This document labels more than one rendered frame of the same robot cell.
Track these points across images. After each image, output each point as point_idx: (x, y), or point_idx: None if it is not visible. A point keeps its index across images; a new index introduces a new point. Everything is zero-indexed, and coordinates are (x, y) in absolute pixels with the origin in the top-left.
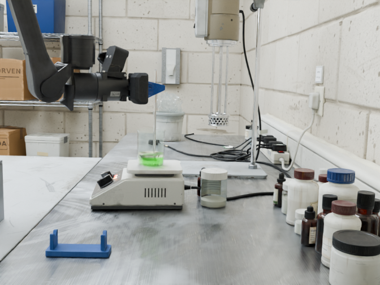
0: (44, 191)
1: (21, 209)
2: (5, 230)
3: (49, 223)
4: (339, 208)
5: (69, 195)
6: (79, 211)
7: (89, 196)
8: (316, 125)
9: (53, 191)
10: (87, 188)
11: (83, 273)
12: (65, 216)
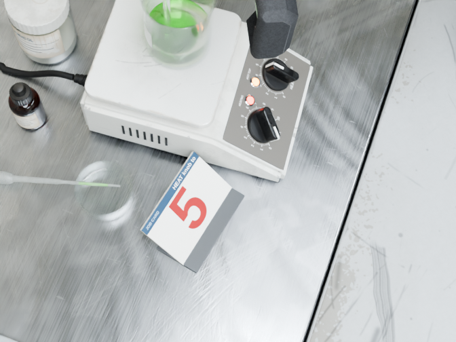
0: (397, 252)
1: (439, 122)
2: (455, 12)
3: (386, 28)
4: None
5: (339, 198)
6: (329, 75)
7: (296, 181)
8: None
9: (375, 252)
10: (289, 257)
11: None
12: (356, 55)
